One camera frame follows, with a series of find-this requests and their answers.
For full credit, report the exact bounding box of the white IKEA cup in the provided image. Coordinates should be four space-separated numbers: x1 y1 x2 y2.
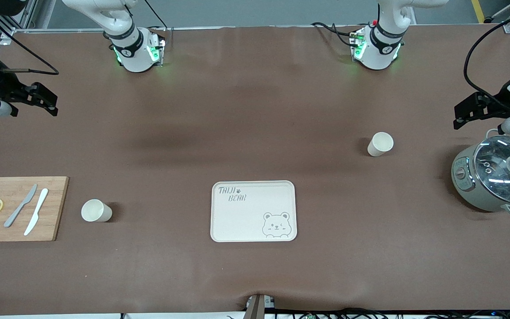
367 132 394 157
81 199 113 222

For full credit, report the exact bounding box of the glass pot lid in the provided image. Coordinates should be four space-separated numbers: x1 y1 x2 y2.
473 135 510 204

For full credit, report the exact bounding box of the grey-green cooking pot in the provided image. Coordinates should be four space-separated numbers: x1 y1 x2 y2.
451 128 510 218

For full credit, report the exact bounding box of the yellow floor tape strip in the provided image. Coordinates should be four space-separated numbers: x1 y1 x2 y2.
471 0 486 24

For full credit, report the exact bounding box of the grey plastic knife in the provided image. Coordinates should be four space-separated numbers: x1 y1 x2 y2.
4 183 38 228

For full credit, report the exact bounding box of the white plastic knife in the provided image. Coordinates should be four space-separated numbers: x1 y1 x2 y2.
23 188 49 236

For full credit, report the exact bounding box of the wooden cutting board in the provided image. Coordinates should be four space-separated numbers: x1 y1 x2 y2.
0 176 69 242

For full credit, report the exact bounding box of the brown table cover mat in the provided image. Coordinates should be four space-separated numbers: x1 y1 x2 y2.
0 24 510 316

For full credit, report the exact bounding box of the cream bear print tray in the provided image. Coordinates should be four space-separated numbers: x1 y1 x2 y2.
210 180 298 243

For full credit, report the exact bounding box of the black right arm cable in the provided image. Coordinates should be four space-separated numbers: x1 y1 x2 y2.
0 12 60 75

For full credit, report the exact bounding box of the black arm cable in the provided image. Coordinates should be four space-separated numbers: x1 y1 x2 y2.
464 8 510 108
0 12 60 75

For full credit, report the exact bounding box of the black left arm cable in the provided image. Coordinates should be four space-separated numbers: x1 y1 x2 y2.
464 8 510 108

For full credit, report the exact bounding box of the thin black base cable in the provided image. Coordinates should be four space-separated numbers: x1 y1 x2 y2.
142 0 169 31

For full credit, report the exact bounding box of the black base cable bundle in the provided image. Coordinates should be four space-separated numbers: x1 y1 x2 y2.
311 21 360 47

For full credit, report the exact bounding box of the brown camera mount post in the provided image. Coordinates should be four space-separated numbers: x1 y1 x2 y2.
244 293 276 319

